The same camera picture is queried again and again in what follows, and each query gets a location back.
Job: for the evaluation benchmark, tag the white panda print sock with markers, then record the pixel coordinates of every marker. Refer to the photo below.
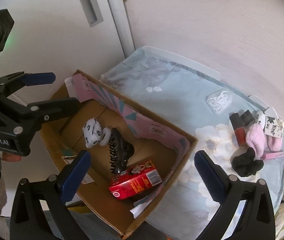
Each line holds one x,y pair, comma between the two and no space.
92,132

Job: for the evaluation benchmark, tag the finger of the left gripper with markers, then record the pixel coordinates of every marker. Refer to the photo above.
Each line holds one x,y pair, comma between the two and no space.
22,122
11,83

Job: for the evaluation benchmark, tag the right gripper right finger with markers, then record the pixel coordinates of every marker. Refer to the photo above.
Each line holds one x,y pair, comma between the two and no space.
257,217

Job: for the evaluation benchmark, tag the person's left hand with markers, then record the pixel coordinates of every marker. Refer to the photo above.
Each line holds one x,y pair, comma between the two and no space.
8,157

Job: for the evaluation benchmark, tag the white sliding door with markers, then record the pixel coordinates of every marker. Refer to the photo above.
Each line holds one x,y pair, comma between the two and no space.
62,36

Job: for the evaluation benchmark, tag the black hair claw clip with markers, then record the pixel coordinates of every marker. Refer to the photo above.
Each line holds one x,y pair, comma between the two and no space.
120,152

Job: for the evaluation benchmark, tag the red snack carton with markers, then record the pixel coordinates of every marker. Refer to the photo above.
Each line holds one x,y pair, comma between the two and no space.
135,180

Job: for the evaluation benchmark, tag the pink flat stick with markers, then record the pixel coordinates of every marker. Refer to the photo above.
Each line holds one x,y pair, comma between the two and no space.
272,155

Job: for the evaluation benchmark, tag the panda plush white item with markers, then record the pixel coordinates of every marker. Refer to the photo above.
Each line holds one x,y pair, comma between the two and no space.
260,119

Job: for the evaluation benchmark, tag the floral light blue cloth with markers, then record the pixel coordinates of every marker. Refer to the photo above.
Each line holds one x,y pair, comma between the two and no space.
192,97

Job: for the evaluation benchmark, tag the red liquid black-capped bottle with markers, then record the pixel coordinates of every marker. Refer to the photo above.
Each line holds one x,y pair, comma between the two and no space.
238,128

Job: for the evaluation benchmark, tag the brown cardboard box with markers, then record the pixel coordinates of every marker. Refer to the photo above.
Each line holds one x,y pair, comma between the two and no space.
135,154

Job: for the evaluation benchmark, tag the white round cap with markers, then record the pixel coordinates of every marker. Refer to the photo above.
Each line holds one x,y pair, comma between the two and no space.
105,136

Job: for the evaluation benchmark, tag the white floral printed tube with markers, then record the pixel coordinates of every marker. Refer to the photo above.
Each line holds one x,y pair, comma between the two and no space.
274,127

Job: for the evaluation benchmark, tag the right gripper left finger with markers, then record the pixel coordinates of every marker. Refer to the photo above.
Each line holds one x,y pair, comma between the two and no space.
28,220

